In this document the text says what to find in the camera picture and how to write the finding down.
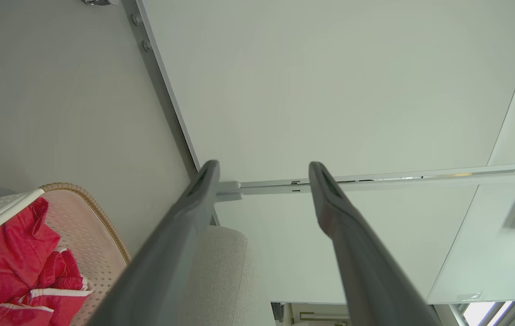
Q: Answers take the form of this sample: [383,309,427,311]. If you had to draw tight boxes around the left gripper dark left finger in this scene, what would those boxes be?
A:
[87,160,220,326]

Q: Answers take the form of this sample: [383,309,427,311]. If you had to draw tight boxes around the red shorts with white stripes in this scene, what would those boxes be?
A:
[0,248,94,326]

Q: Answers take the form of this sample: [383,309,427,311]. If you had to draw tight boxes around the red and white shirt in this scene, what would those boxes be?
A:
[0,197,61,320]

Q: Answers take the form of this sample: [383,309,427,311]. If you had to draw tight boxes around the grey fabric sofa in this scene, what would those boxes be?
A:
[180,225,276,326]

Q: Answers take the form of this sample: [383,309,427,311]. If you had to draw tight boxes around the wide white partition panel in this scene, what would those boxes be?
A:
[121,0,515,182]

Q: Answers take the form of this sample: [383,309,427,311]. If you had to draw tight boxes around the grey partition post feet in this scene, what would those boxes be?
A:
[216,167,515,202]

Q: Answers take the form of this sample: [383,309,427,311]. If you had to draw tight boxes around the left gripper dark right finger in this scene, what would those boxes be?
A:
[308,162,442,326]

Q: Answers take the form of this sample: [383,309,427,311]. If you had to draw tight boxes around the narrow white partition panel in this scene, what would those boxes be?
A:
[214,183,480,305]

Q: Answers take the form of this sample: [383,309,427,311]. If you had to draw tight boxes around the white perforated laundry basket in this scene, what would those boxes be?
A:
[0,182,131,326]

